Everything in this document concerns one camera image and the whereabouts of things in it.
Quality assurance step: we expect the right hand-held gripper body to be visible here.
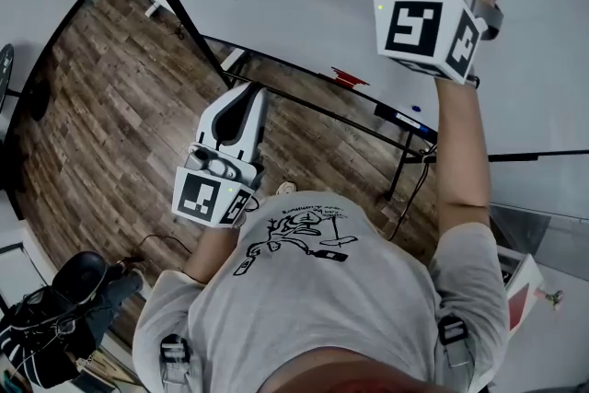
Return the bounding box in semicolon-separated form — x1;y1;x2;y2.
372;0;505;86

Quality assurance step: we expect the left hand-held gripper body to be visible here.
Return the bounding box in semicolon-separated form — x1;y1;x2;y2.
172;141;264;229

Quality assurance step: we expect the white whiteboard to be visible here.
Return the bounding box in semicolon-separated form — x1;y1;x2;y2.
126;0;589;158

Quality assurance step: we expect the person's right forearm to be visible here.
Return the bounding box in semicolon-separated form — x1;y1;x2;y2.
432;75;492;246

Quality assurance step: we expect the person's left forearm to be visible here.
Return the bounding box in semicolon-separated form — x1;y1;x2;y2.
183;223;244;287

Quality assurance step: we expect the red magnetic holder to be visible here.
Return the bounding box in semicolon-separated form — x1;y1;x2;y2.
330;65;370;88

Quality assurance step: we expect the black office chair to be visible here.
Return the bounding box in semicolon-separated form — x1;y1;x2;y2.
0;250;112;388

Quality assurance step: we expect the person's grey printed t-shirt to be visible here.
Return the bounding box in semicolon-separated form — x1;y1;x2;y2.
132;191;511;393

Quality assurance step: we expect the white side table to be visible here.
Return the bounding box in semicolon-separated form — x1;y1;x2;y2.
501;252;548;333

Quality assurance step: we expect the red mat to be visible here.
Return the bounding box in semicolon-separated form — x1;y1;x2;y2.
507;289;531;333

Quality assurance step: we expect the black floor cable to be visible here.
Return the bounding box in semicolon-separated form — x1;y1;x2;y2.
118;234;193;267

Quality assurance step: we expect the grey harness strap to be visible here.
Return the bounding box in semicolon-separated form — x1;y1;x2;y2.
159;334;192;388
436;315;474;368

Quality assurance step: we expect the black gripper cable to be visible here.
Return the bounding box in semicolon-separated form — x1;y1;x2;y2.
387;150;439;241

